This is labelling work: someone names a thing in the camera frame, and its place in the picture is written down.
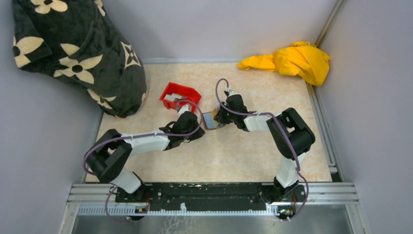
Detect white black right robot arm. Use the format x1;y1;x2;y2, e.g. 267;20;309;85
214;88;315;201

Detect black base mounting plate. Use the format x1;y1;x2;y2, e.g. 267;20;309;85
115;182;305;211

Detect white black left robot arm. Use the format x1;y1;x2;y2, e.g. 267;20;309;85
83;104;205;202

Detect grey cards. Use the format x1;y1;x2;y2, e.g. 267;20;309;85
163;93;187;102

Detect white slotted cable duct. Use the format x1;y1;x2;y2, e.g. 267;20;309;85
77;203;280;216

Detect brown leather card holder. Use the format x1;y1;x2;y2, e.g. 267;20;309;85
202;109;224;130

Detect aluminium frame rail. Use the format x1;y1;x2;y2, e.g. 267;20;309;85
67;182;359;204

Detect red plastic bin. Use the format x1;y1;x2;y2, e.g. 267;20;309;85
159;82;202;113

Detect black floral plush blanket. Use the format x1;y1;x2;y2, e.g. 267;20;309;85
11;0;147;118

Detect yellow crumpled cloth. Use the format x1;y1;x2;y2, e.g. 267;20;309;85
238;41;330;86

